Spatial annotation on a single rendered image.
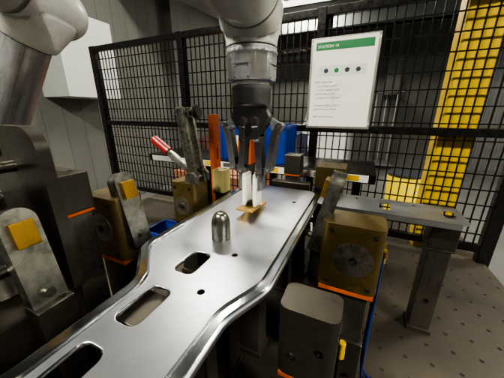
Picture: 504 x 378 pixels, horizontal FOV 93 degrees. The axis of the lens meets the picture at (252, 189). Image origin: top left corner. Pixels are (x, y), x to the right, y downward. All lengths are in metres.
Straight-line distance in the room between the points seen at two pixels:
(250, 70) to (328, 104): 0.59
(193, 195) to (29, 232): 0.30
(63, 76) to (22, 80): 2.08
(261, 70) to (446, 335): 0.72
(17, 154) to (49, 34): 0.50
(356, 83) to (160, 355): 0.93
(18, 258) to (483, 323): 0.94
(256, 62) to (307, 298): 0.36
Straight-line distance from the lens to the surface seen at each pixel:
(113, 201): 0.45
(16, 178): 0.44
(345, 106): 0.98
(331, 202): 0.39
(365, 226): 0.39
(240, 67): 0.45
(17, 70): 0.89
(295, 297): 0.32
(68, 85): 2.94
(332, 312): 0.32
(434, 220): 0.60
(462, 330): 0.84
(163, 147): 0.61
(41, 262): 0.38
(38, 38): 0.86
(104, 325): 0.32
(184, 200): 0.58
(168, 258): 0.39
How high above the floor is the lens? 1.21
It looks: 18 degrees down
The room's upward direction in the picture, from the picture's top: straight up
